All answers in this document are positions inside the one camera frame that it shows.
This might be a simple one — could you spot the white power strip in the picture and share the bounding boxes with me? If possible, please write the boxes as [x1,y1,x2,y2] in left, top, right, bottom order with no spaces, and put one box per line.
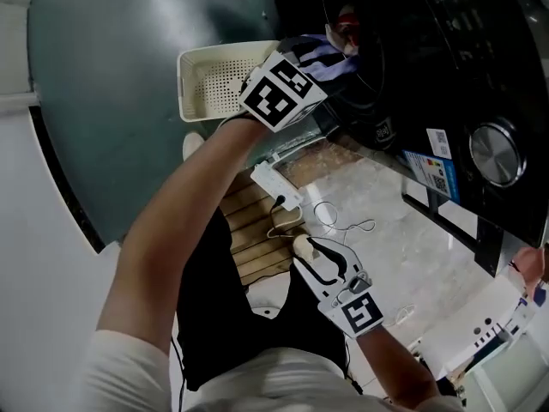
[250,163,305,212]

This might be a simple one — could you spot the striped garment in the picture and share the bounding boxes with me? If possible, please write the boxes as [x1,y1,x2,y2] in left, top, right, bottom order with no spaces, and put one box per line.
[295,33,364,83]

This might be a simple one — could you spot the person's black trousers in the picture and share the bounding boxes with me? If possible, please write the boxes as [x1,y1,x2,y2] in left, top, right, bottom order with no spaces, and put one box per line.
[176,207,349,393]

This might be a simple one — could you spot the cream plastic basket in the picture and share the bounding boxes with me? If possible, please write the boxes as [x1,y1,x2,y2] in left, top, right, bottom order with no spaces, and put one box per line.
[177,39,285,124]

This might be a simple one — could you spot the person's left white shoe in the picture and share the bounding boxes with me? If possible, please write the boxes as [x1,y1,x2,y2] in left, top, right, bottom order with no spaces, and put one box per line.
[183,132,206,161]

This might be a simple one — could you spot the dark front-load washing machine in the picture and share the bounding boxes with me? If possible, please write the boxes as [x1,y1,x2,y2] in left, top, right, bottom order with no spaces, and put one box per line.
[133,0,549,249]

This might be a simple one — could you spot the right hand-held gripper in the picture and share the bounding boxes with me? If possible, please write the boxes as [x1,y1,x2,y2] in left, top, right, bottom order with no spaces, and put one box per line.
[290,236,384,339]

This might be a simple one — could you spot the person's white shoe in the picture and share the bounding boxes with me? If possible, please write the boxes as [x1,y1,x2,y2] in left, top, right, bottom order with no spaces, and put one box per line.
[183,132,206,161]
[292,234,319,263]

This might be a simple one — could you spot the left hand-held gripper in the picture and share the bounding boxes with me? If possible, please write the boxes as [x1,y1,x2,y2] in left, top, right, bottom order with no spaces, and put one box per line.
[238,35,329,134]

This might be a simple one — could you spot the person's left forearm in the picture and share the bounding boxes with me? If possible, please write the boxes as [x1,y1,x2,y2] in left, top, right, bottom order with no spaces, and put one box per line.
[96,116,268,356]

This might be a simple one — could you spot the person's white t-shirt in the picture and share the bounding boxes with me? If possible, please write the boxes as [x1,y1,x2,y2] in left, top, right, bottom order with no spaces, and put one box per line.
[81,328,465,412]

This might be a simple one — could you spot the looped white cable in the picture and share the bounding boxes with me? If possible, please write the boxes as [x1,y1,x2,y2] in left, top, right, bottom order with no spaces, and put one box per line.
[265,199,378,240]

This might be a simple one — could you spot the person's right white shoe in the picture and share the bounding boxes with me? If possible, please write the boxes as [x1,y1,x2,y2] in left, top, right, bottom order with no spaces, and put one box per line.
[292,234,319,263]

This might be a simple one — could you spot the wooden slat platform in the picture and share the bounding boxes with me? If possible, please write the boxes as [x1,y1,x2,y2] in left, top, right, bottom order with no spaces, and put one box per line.
[218,137,379,288]

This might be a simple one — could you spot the white power strip cord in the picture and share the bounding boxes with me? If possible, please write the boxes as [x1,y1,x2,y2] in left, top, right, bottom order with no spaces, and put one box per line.
[256,151,285,167]

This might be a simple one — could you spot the person's right forearm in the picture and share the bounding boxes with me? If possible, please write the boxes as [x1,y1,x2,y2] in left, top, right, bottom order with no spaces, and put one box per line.
[355,324,443,408]

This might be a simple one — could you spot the thin black cable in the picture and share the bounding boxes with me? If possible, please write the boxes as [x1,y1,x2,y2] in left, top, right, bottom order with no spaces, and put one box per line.
[342,336,366,397]
[170,336,189,412]

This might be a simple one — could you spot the black plug cable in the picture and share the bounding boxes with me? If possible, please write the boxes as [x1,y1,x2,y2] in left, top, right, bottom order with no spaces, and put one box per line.
[268,193,289,232]

